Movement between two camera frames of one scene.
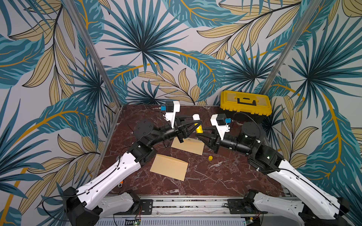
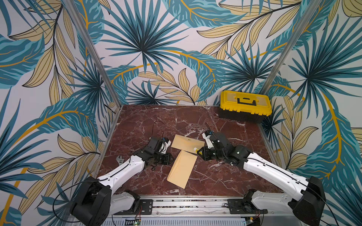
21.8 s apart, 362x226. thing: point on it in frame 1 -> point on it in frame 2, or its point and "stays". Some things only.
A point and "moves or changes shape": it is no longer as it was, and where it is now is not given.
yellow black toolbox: [245, 106] stays
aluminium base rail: [194, 211] stays
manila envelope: [188, 145] stays
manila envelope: [169, 166] moves or changes shape
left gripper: [182, 131] -> [167, 161]
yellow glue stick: [196, 117] -> [196, 149]
